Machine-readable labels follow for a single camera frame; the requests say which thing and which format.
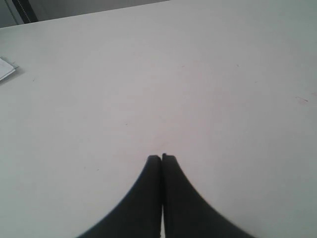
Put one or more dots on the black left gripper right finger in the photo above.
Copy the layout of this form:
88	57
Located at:
186	214

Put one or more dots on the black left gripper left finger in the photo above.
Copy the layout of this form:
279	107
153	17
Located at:
138	214

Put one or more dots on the white paper stack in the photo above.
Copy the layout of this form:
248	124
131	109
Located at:
6	68

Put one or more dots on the dark vertical post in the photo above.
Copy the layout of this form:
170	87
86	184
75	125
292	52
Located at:
25	11

